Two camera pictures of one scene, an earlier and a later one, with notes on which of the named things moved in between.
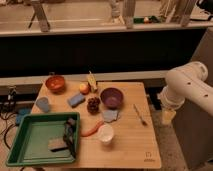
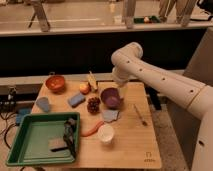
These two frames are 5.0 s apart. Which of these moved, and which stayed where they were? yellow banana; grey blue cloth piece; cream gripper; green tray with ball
Moved: cream gripper
Stayed: yellow banana; green tray with ball; grey blue cloth piece
